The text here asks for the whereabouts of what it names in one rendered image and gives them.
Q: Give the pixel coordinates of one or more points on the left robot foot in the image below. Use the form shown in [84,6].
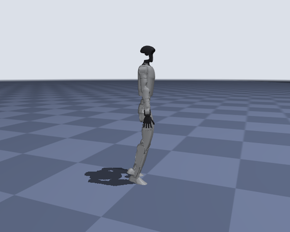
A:
[131,171]

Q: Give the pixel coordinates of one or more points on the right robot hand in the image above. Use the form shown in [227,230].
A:
[148,120]

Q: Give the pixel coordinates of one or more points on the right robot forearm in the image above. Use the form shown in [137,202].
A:
[146,101]

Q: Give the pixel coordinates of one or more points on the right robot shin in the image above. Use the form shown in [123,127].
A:
[140,158]

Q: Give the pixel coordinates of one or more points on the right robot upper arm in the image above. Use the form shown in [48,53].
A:
[143,71]

